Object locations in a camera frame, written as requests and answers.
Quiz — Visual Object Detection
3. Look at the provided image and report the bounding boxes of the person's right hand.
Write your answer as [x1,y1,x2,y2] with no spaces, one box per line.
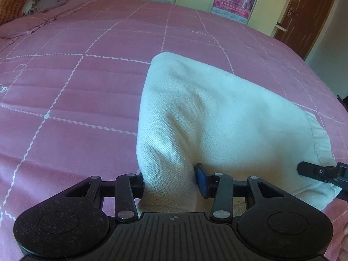
[340,219,348,261]

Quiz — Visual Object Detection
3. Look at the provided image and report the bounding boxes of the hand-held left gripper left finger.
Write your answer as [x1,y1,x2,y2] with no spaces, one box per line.
[64,173,144,223]

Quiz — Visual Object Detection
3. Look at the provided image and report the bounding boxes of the pink checked bedspread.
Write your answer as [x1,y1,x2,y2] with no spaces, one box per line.
[0,0,348,261]

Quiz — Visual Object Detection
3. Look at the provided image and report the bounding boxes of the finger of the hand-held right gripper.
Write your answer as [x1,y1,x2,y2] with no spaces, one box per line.
[297,161,348,203]

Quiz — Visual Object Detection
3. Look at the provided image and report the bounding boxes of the white pants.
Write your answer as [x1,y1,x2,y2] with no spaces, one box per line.
[135,51,342,213]

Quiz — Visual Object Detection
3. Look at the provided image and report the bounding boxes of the brown wooden door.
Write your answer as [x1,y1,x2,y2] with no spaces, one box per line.
[273,0,339,60]

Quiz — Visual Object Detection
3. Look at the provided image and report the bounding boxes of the orange pillow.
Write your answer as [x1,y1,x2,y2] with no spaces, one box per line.
[0,0,36,25]

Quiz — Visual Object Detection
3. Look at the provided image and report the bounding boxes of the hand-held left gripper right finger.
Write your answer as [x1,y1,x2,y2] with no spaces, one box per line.
[195,163,286,221]

